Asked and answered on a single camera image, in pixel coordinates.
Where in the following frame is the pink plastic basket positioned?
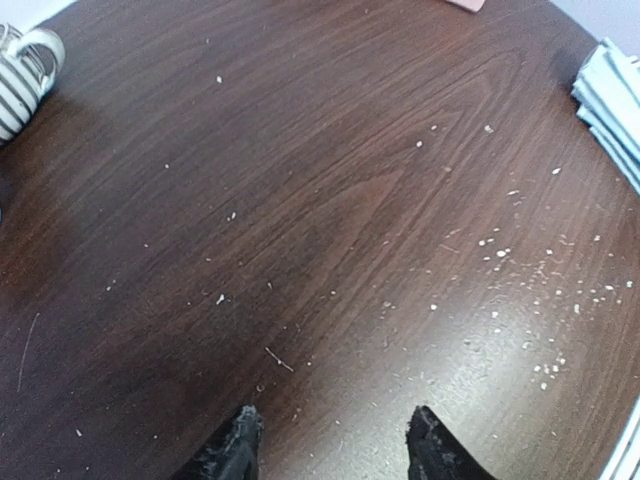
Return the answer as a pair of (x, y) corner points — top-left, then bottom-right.
(446, 0), (486, 13)

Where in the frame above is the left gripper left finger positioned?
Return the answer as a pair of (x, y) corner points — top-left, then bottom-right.
(172, 405), (264, 480)

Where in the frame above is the light blue towel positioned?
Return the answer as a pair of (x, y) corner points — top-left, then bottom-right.
(571, 37), (640, 190)

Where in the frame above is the striped ceramic mug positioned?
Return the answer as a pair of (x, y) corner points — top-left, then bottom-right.
(1, 23), (66, 146)

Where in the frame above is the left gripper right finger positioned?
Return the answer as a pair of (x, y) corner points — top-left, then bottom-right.
(406, 405), (495, 480)

